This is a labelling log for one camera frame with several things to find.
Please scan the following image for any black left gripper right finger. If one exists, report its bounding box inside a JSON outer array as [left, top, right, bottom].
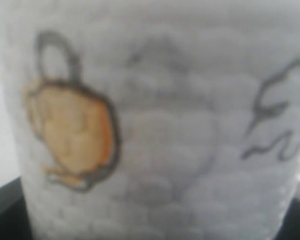
[[275, 183, 300, 240]]

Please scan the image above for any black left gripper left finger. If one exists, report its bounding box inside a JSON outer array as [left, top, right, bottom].
[[0, 177, 33, 240]]

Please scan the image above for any printed white paper towel roll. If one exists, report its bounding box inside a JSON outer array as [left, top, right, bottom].
[[0, 0, 300, 240]]

